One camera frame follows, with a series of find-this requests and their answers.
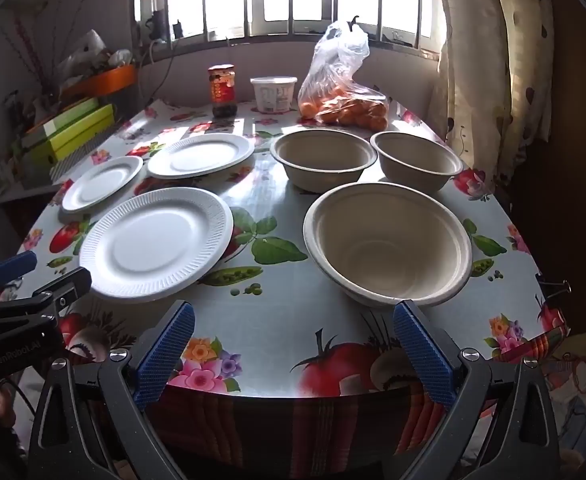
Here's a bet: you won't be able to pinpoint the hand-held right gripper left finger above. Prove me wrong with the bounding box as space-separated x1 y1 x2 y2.
28 300 196 480

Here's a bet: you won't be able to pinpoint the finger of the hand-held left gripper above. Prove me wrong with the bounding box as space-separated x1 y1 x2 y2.
0 266 92 336
0 251 38 306

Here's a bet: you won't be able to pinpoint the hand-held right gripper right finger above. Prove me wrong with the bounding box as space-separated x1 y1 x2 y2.
393 299 561 480

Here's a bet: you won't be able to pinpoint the white foam plate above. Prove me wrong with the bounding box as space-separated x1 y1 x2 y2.
61 155 144 212
147 133 256 179
79 187 234 303

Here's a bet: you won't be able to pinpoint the beige paper bowl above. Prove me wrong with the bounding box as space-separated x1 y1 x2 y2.
303 181 474 307
370 131 464 192
270 129 378 194

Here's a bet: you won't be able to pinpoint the person's left hand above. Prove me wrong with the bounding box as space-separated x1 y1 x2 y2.
0 385 28 431

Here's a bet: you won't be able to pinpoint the grey side shelf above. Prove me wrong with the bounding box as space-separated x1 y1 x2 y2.
0 182 66 207

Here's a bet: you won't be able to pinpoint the grey striped box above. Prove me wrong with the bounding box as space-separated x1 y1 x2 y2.
48 132 124 181

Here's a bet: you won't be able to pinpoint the floral vegetable print tablecloth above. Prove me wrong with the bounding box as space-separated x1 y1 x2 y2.
15 99 574 466

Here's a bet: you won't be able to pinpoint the black binder clip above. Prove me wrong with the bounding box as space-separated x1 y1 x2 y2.
535 272 572 297

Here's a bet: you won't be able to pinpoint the patterned cloth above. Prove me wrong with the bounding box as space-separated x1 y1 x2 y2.
543 327 586 466

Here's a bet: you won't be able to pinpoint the pale green box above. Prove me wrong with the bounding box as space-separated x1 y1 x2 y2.
23 97 101 138

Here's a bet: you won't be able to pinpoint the dried red branches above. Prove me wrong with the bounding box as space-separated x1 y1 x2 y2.
3 0 98 96

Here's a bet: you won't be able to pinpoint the orange tray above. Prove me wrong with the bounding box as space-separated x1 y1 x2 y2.
60 65 138 101

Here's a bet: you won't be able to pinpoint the white plastic bag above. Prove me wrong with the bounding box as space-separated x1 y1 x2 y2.
58 29 108 78

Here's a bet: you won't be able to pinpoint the red label sauce jar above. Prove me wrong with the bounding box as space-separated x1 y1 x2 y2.
208 64 236 120

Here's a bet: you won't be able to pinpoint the brown wooden cabinet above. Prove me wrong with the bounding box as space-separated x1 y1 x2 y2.
510 0 586 341

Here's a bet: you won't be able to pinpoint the pile of oranges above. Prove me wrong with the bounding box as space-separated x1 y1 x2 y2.
299 85 390 132

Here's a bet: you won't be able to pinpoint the black power adapter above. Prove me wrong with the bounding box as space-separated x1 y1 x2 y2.
145 10 168 43

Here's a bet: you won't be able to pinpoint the white plastic tub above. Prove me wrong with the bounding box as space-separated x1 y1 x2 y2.
251 76 298 114

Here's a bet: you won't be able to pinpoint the spotted cream curtain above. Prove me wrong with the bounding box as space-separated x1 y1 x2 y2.
430 0 556 181

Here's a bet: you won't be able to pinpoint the barred window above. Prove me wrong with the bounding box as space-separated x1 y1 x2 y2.
135 0 446 53

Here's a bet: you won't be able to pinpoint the clear plastic bag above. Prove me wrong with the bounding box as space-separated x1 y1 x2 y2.
298 21 390 132

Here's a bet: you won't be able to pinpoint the black cable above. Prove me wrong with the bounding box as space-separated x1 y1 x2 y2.
150 40 178 106

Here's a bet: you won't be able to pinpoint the white cable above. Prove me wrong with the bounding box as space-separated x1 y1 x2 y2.
138 40 160 68

